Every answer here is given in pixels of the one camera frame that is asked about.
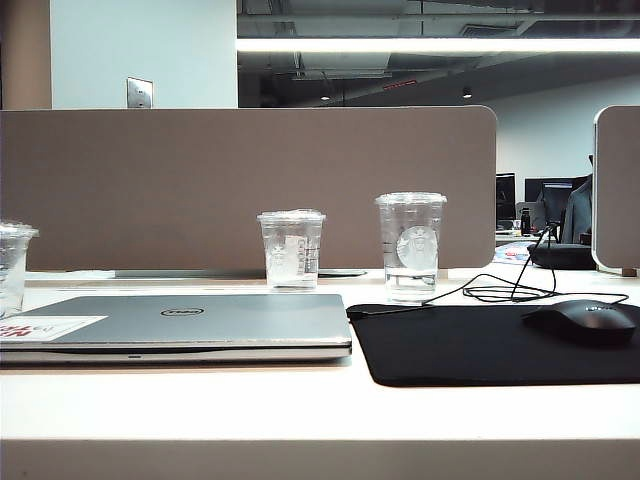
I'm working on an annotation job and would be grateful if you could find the clear cup with white label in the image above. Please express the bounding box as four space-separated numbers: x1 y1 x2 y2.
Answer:
0 218 40 321

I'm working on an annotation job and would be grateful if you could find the short clear cup with logo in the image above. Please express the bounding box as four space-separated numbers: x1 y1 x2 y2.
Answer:
256 209 329 290

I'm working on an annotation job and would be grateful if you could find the tall clear cup with logo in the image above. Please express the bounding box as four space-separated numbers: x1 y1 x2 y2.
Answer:
374 192 449 305

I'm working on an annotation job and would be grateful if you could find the silver Dell laptop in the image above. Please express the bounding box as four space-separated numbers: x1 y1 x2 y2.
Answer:
0 293 354 366

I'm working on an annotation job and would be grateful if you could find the wide brown desk partition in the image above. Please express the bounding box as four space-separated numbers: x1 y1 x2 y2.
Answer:
0 104 499 274

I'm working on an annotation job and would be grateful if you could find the black mouse pad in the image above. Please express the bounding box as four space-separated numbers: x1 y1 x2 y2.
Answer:
345 299 640 389

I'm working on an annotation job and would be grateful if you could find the narrow black monitor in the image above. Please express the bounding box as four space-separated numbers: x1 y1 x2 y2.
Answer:
496 173 516 221

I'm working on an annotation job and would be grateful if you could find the colourful printed paper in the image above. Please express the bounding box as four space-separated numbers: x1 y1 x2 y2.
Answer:
494 241 539 266

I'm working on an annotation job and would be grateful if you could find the ceiling light strip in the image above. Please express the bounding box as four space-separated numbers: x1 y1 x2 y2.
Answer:
235 37 640 53

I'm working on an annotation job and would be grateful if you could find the wide black monitor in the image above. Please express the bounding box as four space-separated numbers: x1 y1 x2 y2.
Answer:
524 175 591 229

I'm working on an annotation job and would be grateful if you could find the black zip pouch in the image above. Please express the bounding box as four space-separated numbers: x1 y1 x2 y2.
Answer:
528 242 599 270

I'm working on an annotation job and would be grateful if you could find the grey jacket on chair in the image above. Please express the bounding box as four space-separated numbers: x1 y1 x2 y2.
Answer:
562 179 594 245

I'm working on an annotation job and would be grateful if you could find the black computer mouse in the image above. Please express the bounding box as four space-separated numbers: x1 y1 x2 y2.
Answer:
522 299 639 346

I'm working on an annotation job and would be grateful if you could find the narrow brown desk partition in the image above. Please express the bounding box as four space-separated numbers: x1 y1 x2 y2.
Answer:
592 104 640 276

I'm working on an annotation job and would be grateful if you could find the metal wall plate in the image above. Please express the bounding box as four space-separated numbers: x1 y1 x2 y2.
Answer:
126 76 155 109

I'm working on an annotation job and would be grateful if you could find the black mouse cable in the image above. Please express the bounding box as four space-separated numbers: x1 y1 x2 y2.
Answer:
349 219 631 319

